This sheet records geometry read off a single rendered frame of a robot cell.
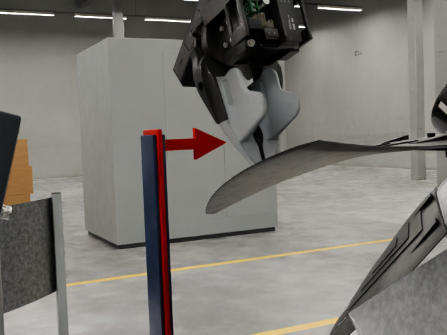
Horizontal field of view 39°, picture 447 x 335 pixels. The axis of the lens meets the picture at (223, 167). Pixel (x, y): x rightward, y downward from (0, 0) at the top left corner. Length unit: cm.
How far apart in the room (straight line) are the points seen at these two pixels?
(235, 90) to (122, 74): 628
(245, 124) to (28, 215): 211
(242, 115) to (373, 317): 23
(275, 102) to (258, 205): 691
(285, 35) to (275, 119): 8
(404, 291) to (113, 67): 628
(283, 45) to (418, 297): 27
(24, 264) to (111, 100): 432
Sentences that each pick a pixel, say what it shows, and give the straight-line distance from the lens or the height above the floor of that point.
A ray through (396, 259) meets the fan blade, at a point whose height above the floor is 102.
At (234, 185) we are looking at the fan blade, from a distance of 57.
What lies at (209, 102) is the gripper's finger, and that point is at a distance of 56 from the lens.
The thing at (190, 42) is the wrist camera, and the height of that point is 128.
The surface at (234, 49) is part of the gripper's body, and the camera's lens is 55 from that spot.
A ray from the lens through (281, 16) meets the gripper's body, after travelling 56.
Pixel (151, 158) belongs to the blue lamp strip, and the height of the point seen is 117.
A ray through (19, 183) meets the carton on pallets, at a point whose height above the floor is 65.
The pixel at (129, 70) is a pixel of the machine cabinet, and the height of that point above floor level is 191.
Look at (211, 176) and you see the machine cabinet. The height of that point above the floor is 71.
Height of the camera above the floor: 119
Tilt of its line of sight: 3 degrees down
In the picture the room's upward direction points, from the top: 2 degrees counter-clockwise
